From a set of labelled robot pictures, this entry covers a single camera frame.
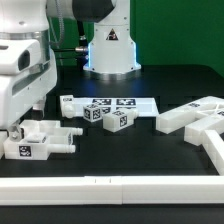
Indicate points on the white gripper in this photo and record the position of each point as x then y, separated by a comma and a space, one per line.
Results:
27, 74

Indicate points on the white chair seat frame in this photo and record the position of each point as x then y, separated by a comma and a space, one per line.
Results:
59, 140

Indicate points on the small white tagged block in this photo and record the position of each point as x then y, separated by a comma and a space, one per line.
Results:
39, 137

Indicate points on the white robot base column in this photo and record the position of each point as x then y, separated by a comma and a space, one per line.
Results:
112, 52

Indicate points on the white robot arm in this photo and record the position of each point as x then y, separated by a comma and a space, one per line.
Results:
28, 19

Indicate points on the white chair back assembly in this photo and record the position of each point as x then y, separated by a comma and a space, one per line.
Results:
206, 113

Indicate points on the white part at left edge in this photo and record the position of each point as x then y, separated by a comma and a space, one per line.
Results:
2, 139

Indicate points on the white tagged cube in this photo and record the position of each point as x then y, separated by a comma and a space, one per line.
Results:
92, 113

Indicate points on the white sheet with tags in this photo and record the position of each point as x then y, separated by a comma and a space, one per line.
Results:
146, 106

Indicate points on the white front barrier rail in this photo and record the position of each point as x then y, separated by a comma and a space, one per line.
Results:
112, 190

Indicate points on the white barrier rail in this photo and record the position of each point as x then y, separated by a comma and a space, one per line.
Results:
214, 146
112, 190

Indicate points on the white right barrier rail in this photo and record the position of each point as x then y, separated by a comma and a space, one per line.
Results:
214, 146

